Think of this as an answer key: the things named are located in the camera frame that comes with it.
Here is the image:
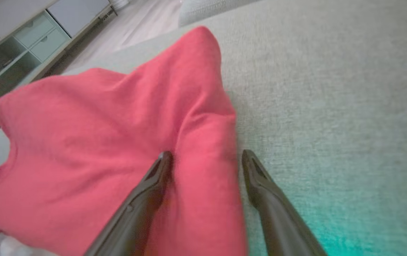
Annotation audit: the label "grey sofa back cushion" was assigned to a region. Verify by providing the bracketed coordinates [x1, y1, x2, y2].
[179, 0, 261, 27]

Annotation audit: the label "red Bulls jersey white sleeves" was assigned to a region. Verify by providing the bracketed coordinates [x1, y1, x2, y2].
[0, 26, 249, 256]

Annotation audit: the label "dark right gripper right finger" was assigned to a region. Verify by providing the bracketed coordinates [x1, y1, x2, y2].
[242, 149, 328, 256]

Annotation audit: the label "white cabinet with shelves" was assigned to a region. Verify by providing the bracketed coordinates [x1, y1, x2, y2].
[0, 0, 117, 115]

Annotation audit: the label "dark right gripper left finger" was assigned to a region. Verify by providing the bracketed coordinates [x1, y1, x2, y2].
[85, 151, 174, 256]

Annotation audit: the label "grey fabric sofa seat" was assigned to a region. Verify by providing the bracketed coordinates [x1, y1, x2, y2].
[0, 0, 407, 256]

